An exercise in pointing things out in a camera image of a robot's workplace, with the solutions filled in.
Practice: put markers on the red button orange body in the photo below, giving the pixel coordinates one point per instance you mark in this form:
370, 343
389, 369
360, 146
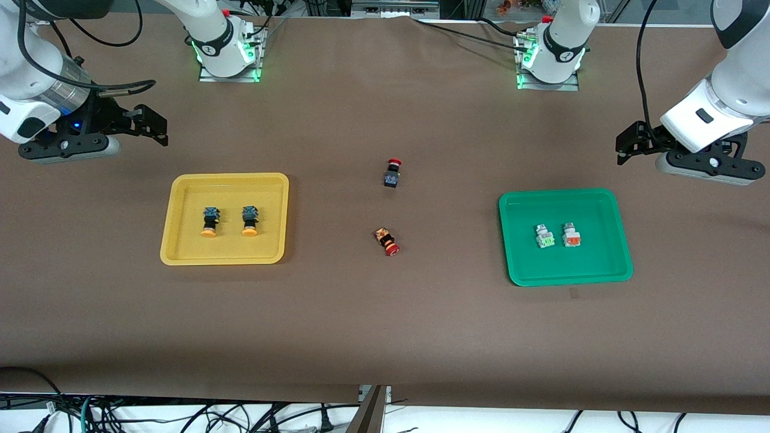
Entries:
385, 238

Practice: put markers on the brown paper table cover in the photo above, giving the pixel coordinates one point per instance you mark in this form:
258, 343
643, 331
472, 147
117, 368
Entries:
385, 325

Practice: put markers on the metal table frame beam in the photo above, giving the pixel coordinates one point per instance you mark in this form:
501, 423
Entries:
373, 415

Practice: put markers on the green plastic tray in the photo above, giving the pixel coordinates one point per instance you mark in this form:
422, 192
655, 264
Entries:
595, 264

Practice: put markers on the orange block switch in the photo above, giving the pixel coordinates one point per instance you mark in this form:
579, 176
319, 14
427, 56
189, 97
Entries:
571, 236

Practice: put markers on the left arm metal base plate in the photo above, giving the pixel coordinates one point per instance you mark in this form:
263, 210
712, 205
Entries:
547, 87

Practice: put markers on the yellow cap push button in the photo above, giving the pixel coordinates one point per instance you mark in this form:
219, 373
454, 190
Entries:
210, 216
250, 215

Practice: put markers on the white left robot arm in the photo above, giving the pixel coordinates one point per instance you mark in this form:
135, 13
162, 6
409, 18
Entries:
740, 84

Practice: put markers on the red button black body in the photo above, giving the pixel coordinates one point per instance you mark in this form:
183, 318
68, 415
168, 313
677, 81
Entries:
392, 178

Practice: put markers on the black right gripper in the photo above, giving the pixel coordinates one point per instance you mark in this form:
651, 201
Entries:
101, 118

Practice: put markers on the yellow plastic tray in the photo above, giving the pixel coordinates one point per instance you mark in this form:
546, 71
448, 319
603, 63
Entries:
228, 249

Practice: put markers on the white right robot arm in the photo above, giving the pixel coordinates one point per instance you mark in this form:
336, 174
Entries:
24, 66

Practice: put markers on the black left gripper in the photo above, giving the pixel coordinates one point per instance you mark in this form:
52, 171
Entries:
650, 139

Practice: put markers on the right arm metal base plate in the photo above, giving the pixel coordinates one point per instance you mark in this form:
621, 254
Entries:
228, 79

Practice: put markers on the green block switch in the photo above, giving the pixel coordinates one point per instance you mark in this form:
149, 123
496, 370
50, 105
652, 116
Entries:
544, 237

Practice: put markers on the silver aluminium frame rail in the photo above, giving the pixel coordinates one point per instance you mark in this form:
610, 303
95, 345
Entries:
394, 7

